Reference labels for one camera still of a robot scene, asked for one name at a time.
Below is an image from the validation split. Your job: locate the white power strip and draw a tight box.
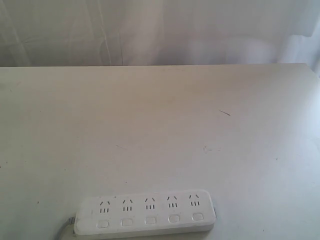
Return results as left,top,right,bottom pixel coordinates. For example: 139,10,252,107
74,189,216,240

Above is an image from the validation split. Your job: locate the white sheer curtain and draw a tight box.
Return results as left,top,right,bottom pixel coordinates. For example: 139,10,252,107
0,0,320,74

